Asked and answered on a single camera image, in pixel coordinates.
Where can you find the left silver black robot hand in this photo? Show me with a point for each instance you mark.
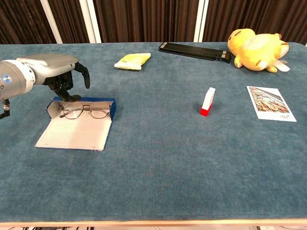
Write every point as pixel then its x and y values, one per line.
pixel 50 65

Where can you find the yellow plush toy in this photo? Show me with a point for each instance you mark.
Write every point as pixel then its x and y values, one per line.
pixel 259 50

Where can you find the red and white block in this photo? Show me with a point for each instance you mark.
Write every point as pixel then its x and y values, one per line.
pixel 207 100

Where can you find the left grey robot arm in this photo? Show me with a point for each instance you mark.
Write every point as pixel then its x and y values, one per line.
pixel 12 79

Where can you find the dark brown curtain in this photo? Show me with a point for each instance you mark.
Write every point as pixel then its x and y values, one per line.
pixel 144 19

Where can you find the white partition frame post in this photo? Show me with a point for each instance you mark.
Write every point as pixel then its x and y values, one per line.
pixel 51 21
pixel 201 21
pixel 90 21

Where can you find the blue printed glasses case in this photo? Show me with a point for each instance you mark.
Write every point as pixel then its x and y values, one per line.
pixel 76 134

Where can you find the teal felt table cover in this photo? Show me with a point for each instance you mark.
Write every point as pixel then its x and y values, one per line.
pixel 156 163

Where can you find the yellow snack packet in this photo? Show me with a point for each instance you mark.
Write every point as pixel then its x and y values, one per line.
pixel 132 61

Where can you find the eyeglasses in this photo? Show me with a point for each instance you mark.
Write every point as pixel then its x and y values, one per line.
pixel 72 111

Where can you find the white bordered photo card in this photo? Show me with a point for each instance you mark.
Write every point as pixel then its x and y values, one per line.
pixel 268 103

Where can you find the black folding stand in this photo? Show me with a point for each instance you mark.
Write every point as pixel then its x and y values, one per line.
pixel 192 50

